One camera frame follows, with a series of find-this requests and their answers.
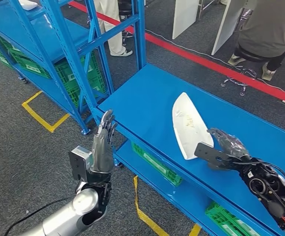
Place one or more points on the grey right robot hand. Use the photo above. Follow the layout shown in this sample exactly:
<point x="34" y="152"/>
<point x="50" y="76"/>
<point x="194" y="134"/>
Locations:
<point x="231" y="143"/>

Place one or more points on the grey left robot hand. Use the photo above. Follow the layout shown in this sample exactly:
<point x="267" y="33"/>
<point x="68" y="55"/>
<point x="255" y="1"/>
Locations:
<point x="102" y="153"/>

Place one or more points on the white curved plastic part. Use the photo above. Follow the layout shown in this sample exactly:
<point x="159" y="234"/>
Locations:
<point x="189" y="130"/>

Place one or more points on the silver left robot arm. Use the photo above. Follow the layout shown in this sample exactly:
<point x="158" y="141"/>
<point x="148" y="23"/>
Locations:
<point x="63" y="218"/>

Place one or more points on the blue metal shelf rack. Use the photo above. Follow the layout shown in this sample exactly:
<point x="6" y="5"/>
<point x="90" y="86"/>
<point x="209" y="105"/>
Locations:
<point x="152" y="104"/>
<point x="0" y="16"/>

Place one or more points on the chrome swivel stool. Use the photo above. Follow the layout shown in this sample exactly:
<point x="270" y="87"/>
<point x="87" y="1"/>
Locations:
<point x="240" y="81"/>

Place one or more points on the yellow floor tape outline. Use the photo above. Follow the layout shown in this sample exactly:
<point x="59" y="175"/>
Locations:
<point x="145" y="218"/>
<point x="41" y="122"/>

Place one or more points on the white desk panel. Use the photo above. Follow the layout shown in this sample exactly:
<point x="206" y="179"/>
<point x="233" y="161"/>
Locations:
<point x="227" y="26"/>
<point x="184" y="16"/>

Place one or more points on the person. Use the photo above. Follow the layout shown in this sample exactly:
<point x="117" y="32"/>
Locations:
<point x="267" y="29"/>
<point x="113" y="32"/>

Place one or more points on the black swivel stool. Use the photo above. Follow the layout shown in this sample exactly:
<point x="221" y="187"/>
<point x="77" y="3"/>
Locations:
<point x="126" y="9"/>

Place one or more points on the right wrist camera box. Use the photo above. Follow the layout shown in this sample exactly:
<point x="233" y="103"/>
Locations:
<point x="211" y="154"/>

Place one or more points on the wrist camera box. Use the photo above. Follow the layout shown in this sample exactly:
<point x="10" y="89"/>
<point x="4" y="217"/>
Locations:
<point x="211" y="154"/>
<point x="80" y="164"/>

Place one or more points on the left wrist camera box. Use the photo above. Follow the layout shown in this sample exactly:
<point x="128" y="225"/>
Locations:
<point x="80" y="164"/>

